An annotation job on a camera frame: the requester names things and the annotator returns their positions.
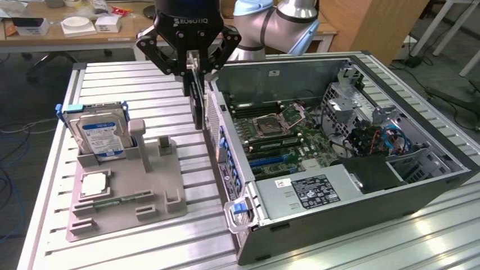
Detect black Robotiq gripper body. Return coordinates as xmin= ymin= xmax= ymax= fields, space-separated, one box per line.
xmin=154 ymin=0 xmax=226 ymax=54

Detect graphics card with black fan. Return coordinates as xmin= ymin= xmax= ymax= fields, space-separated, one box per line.
xmin=183 ymin=49 xmax=212 ymax=131

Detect black RAM slot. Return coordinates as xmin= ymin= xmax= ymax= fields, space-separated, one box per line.
xmin=230 ymin=101 xmax=283 ymax=113
xmin=232 ymin=107 xmax=284 ymax=119

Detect black expansion slot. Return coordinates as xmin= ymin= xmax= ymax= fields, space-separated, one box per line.
xmin=250 ymin=146 xmax=303 ymax=156

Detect blue expansion slot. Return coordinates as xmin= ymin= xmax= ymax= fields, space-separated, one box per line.
xmin=248 ymin=153 xmax=292 ymax=167

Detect white labelled cardboard box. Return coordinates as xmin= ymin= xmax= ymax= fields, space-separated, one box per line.
xmin=94 ymin=15 xmax=123 ymax=34

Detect wooden desk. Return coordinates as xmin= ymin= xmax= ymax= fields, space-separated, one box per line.
xmin=0 ymin=0 xmax=339 ymax=61

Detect white round plastic part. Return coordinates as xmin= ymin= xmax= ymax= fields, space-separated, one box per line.
xmin=60 ymin=16 xmax=99 ymax=38

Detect clear plastic bag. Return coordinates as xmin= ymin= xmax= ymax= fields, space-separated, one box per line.
xmin=63 ymin=6 xmax=95 ymax=18

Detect black office chair base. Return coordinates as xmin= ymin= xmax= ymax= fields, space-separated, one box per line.
xmin=22 ymin=49 xmax=115 ymax=83

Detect metal socket cover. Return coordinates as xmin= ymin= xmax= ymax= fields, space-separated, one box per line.
xmin=276 ymin=101 xmax=308 ymax=124

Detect metal CPU socket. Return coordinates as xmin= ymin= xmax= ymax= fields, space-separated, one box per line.
xmin=251 ymin=112 xmax=287 ymax=135

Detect white box with black lid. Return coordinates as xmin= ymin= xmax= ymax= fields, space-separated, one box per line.
xmin=16 ymin=17 xmax=51 ymax=37

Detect hard disk in blue caddy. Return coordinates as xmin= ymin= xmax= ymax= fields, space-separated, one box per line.
xmin=55 ymin=100 xmax=131 ymax=164

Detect orange box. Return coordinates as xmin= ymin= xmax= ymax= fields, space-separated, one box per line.
xmin=3 ymin=21 xmax=20 ymax=36

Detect perforated metal drive cage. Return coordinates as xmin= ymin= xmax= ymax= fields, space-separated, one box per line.
xmin=322 ymin=81 xmax=380 ymax=136

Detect crumpled white paper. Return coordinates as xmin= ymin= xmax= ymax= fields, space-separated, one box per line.
xmin=0 ymin=2 xmax=31 ymax=19

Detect wooden cabinet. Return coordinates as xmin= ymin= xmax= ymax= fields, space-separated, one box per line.
xmin=318 ymin=0 xmax=431 ymax=64

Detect green motherboard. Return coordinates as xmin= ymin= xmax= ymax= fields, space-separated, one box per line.
xmin=224 ymin=92 xmax=352 ymax=182

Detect white floor box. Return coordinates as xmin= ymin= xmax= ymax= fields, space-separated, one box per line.
xmin=399 ymin=35 xmax=420 ymax=61

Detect silver CPU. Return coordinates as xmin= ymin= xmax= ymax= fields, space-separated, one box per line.
xmin=80 ymin=173 xmax=110 ymax=197

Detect grey power supply unit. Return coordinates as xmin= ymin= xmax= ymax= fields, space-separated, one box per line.
xmin=255 ymin=164 xmax=367 ymax=221

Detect blue case release latch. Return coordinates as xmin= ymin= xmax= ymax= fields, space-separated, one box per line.
xmin=231 ymin=203 xmax=251 ymax=217

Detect grey printed parts rack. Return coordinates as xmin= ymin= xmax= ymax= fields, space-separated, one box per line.
xmin=66 ymin=119 xmax=188 ymax=243

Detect black floor stand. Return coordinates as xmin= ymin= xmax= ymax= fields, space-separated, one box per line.
xmin=423 ymin=83 xmax=480 ymax=112

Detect grey metal disk bay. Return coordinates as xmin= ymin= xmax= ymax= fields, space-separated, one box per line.
xmin=386 ymin=145 xmax=458 ymax=185

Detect black open PC case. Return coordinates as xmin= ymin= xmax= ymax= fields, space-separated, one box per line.
xmin=196 ymin=50 xmax=480 ymax=267

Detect grey floor cable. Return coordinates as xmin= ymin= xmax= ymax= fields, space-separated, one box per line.
xmin=0 ymin=117 xmax=58 ymax=134

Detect black wire bundle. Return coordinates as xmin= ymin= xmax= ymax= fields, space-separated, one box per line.
xmin=343 ymin=120 xmax=387 ymax=158

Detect orange wire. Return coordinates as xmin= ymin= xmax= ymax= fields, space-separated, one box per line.
xmin=368 ymin=127 xmax=379 ymax=155

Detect blue wire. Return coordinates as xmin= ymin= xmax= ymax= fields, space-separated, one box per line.
xmin=382 ymin=123 xmax=412 ymax=156

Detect white table frame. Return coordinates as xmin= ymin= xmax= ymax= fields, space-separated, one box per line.
xmin=410 ymin=0 xmax=480 ymax=77

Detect blue floor cable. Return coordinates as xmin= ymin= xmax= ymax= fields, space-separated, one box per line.
xmin=0 ymin=132 xmax=34 ymax=242

